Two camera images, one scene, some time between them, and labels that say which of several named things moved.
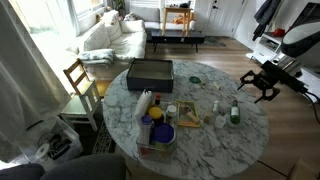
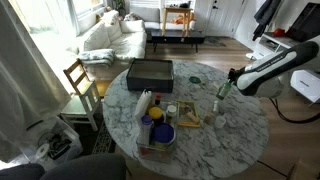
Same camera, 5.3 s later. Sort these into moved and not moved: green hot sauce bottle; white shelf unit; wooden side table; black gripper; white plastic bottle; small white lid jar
Moved: black gripper; green hot sauce bottle
Not moved: small white lid jar; wooden side table; white shelf unit; white plastic bottle
